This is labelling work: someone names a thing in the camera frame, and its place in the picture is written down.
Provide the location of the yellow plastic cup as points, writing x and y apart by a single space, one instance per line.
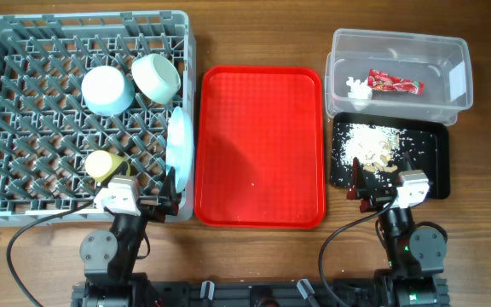
100 163

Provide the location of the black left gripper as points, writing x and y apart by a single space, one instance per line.
169 203

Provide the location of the clear plastic waste bin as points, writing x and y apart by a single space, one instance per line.
441 64

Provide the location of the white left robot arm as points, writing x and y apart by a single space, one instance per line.
109 256

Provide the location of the grey plastic dishwasher rack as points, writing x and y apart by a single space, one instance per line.
46 129

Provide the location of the white napkin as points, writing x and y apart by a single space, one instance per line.
359 89

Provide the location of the black waste tray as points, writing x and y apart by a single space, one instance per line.
426 142

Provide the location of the green bowl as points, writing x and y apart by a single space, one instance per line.
156 77

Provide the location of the red snack wrapper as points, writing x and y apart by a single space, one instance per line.
382 81

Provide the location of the light blue small bowl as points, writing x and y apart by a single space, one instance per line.
107 91

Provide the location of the red plastic tray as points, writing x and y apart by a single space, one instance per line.
260 156

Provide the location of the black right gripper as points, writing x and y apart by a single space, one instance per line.
359 189

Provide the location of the light blue plate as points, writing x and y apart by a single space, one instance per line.
180 147

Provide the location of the rice and food scraps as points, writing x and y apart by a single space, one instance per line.
375 147

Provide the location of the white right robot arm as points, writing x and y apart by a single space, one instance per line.
415 251

